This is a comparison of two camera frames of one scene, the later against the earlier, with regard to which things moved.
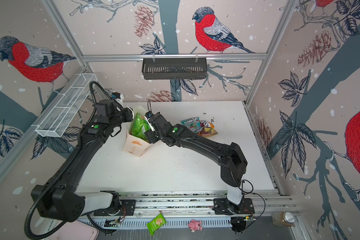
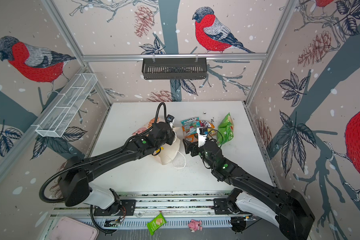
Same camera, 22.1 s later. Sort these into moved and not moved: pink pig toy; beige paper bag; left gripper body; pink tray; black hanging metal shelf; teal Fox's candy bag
Moved: beige paper bag; left gripper body
Not moved: teal Fox's candy bag; black hanging metal shelf; pink pig toy; pink tray
